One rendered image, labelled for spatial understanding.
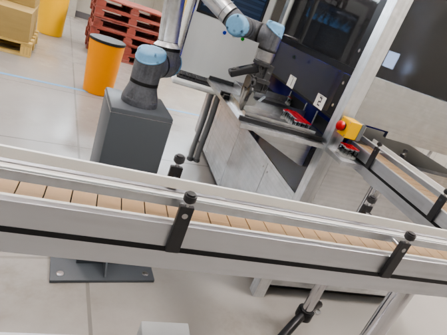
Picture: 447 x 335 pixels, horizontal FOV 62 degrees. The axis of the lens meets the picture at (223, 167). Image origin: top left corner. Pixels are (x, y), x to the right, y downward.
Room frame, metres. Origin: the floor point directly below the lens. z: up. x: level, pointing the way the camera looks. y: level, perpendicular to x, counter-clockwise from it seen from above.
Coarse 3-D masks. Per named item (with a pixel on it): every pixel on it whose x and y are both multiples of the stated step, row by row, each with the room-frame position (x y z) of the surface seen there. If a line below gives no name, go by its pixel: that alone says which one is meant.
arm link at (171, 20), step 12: (168, 0) 1.60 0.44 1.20; (180, 0) 1.61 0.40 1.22; (168, 12) 1.59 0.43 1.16; (180, 12) 1.62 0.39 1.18; (168, 24) 1.59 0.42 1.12; (180, 24) 1.63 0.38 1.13; (168, 36) 1.59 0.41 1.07; (168, 48) 1.58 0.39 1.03; (180, 60) 1.67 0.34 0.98; (168, 72) 1.57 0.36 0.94
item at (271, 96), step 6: (234, 84) 2.07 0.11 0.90; (240, 84) 2.10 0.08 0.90; (240, 90) 1.96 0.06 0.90; (258, 96) 2.07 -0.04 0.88; (270, 96) 2.17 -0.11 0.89; (276, 96) 2.19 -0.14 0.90; (282, 96) 2.20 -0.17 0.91; (270, 102) 1.90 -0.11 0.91; (276, 102) 1.91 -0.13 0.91; (282, 102) 2.15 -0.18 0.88; (288, 108) 1.94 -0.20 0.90; (294, 108) 1.95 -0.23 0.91; (300, 114) 1.97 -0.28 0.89
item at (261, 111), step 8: (232, 96) 1.70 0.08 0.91; (232, 104) 1.66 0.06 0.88; (256, 104) 1.78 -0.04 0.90; (264, 104) 1.79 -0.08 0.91; (240, 112) 1.54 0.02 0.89; (248, 112) 1.49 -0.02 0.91; (256, 112) 1.69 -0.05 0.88; (264, 112) 1.75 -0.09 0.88; (272, 112) 1.81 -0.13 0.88; (280, 112) 1.83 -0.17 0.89; (264, 120) 1.52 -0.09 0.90; (272, 120) 1.54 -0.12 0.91; (280, 120) 1.71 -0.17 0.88; (296, 128) 1.58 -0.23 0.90; (304, 128) 1.59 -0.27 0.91
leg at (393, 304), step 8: (392, 296) 0.80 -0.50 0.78; (400, 296) 0.79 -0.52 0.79; (408, 296) 0.78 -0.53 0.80; (384, 304) 0.80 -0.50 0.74; (392, 304) 0.79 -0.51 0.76; (400, 304) 0.78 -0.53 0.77; (376, 312) 0.81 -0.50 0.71; (384, 312) 0.79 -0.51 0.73; (392, 312) 0.78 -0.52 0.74; (400, 312) 0.79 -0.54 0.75; (376, 320) 0.79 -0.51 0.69; (384, 320) 0.79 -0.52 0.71; (392, 320) 0.79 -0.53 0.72; (368, 328) 0.80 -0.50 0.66; (376, 328) 0.79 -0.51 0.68; (384, 328) 0.78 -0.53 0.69
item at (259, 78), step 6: (258, 66) 1.53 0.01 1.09; (264, 66) 1.52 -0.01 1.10; (270, 66) 1.54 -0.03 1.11; (258, 72) 1.53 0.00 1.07; (264, 72) 1.54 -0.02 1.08; (270, 72) 1.55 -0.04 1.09; (246, 78) 1.56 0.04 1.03; (252, 78) 1.51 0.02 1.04; (258, 78) 1.51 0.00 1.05; (264, 78) 1.54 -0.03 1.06; (246, 84) 1.53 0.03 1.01; (258, 84) 1.53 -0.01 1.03; (264, 84) 1.53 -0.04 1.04; (258, 90) 1.53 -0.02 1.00; (264, 90) 1.54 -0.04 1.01
